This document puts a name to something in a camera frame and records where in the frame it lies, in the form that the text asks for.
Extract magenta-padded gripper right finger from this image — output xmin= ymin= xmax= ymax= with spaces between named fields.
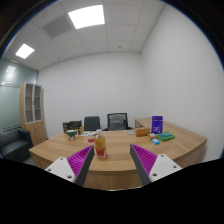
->
xmin=129 ymin=143 xmax=183 ymax=187

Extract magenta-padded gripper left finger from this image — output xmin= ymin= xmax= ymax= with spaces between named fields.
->
xmin=44 ymin=144 xmax=96 ymax=188

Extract amber drink bottle white cap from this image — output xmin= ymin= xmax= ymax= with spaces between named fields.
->
xmin=94 ymin=129 xmax=108 ymax=160

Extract green flat box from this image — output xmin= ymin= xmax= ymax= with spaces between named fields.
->
xmin=155 ymin=131 xmax=176 ymax=142

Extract green and white mug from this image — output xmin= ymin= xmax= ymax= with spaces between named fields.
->
xmin=66 ymin=129 xmax=80 ymax=141

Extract orange-brown wooden box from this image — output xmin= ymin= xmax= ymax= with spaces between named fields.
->
xmin=134 ymin=127 xmax=151 ymax=138

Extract dark box with kraft side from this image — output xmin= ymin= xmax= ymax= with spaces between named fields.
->
xmin=70 ymin=125 xmax=85 ymax=136

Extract upright purple box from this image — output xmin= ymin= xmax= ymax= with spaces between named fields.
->
xmin=150 ymin=115 xmax=164 ymax=135

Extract green and purple printed leaflet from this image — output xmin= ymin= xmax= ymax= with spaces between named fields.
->
xmin=79 ymin=131 xmax=98 ymax=138

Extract wooden glass-door shelf cabinet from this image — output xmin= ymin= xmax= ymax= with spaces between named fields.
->
xmin=18 ymin=82 xmax=48 ymax=147

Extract wooden side desk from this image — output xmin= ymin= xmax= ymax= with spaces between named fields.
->
xmin=134 ymin=117 xmax=154 ymax=129

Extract dark leather sofa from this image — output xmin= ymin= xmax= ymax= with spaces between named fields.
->
xmin=0 ymin=128 xmax=34 ymax=163

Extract dark solid-back office chair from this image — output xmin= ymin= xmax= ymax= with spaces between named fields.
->
xmin=83 ymin=115 xmax=102 ymax=132

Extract black mesh-back office chair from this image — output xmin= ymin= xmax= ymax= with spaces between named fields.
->
xmin=104 ymin=112 xmax=134 ymax=132

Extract small ceiling light panel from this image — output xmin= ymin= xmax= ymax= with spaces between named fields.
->
xmin=14 ymin=43 xmax=36 ymax=60

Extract ceiling air vent grille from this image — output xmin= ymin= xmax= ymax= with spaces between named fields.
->
xmin=41 ymin=14 xmax=74 ymax=38

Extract large square ceiling light panel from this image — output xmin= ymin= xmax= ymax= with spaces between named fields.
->
xmin=67 ymin=4 xmax=106 ymax=30

